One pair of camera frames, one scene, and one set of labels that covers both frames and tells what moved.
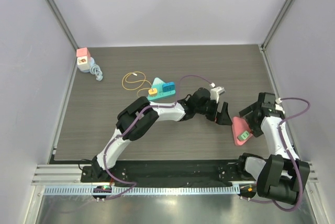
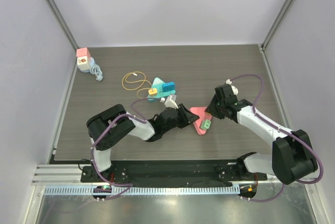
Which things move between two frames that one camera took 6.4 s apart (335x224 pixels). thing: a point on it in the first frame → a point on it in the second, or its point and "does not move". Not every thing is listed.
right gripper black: x=254 y=119 → x=217 y=107
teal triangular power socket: x=157 y=84 does not move
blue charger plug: x=169 y=86 does not move
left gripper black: x=222 y=118 → x=188 y=116
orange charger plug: x=153 y=91 does not move
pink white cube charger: x=84 y=61 does not move
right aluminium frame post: x=282 y=11 does not move
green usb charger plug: x=244 y=135 → x=205 y=124
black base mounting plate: x=186 y=171 does not move
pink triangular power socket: x=240 y=125 → x=203 y=115
